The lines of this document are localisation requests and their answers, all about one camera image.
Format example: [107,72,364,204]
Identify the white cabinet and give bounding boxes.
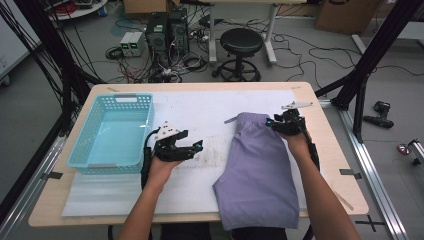
[0,14,41,88]

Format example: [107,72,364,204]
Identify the black round stool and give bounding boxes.
[211,27,264,83]

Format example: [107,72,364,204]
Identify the black metal frame post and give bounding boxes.
[0,0,105,223]
[314,0,424,143]

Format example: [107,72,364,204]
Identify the grey power supply unit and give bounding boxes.
[129,31,146,58]
[119,32,134,56]

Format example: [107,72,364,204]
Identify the aluminium floor rail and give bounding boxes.
[319,99,409,240]
[0,136,66,240]

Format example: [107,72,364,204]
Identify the silver metal bar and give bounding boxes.
[408,139,424,166]

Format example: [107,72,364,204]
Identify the round white table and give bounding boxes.
[46,0,109,21]

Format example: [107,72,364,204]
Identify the red round object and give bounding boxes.
[396,143,413,156]

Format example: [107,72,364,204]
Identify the long black floor cable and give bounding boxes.
[273,33,424,91]

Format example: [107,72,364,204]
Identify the purple shorts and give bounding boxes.
[212,112,300,232]

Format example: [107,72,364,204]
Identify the brown cardboard box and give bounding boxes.
[314,0,384,36]
[123,0,181,15]

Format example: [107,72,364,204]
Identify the light blue plastic basket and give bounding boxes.
[66,93,156,175]

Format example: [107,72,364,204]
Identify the black cordless drill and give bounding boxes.
[362,100,395,129]

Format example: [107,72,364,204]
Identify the person's left hand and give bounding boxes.
[145,157,183,195]

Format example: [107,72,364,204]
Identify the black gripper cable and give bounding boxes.
[290,112,322,240]
[140,127,162,191]

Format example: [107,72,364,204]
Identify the black tape piece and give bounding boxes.
[339,168,363,177]
[40,171,64,181]

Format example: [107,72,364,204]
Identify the white desk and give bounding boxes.
[179,0,308,65]

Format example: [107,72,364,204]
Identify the tangle of floor cables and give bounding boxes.
[105,13,221,84]

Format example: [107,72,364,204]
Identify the person's right hand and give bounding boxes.
[280,131,313,162]

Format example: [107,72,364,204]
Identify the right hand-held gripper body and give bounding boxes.
[277,101,314,136]

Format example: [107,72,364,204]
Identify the white foam mat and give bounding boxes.
[61,89,336,218]

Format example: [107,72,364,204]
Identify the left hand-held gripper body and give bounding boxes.
[154,120,197,163]

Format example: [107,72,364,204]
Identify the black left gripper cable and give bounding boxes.
[140,127,162,191]

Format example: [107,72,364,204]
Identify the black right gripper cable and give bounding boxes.
[290,112,322,240]

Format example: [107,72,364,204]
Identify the black computer tower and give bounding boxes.
[145,12,170,68]
[167,8,190,55]

